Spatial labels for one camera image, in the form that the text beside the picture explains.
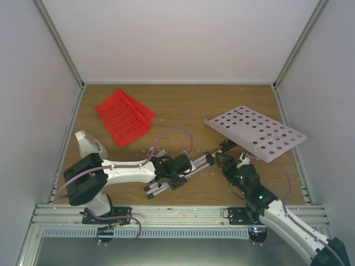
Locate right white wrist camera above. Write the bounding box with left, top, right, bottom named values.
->
left=237, top=152, right=251, bottom=168

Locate white tripod music stand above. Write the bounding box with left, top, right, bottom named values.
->
left=143, top=105, right=308, bottom=200

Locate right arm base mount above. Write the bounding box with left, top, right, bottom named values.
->
left=226, top=206, right=261, bottom=226

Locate slotted cable duct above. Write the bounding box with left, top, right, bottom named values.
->
left=42, top=227, right=249, bottom=239

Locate white metronome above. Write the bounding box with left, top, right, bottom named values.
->
left=75, top=130, right=108, bottom=160

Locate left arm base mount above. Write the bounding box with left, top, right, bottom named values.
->
left=79, top=207, right=132, bottom=226

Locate aluminium rail frame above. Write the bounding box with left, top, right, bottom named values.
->
left=16, top=204, right=331, bottom=266

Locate red sheet music paper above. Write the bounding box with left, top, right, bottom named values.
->
left=122, top=91, right=155, bottom=121

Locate white debris pile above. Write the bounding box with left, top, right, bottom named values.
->
left=141, top=139, right=168, bottom=157

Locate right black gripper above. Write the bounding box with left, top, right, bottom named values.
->
left=215, top=152, right=249, bottom=196

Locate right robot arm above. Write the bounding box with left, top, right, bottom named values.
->
left=216, top=152, right=350, bottom=265

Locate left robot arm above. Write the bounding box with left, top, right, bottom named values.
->
left=61, top=153, right=196, bottom=224

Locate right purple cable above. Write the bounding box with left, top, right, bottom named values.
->
left=249, top=156, right=350, bottom=266

